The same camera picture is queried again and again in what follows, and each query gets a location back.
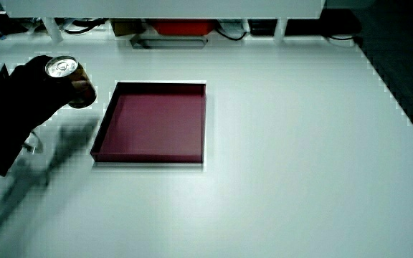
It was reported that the person's right hand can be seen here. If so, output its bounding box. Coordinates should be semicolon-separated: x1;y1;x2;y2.
0;54;93;127

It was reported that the brown cardboard box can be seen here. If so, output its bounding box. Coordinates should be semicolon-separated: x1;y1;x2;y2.
110;19;145;37

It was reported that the red storage box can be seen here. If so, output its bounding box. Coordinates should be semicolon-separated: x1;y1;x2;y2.
148;19;217;37

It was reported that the brown drink can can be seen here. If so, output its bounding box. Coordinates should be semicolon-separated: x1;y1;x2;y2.
44;55;98;110

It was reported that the black cable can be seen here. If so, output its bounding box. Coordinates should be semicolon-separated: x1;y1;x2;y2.
64;19;108;35
214;26;247;42

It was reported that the white desk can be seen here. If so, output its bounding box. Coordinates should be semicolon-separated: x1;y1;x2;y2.
0;31;413;258

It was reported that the white raised shelf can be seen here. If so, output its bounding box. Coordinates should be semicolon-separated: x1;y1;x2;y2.
0;0;326;44

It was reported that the dark red square tray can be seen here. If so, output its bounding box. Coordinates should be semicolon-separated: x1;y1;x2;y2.
90;80;207;165

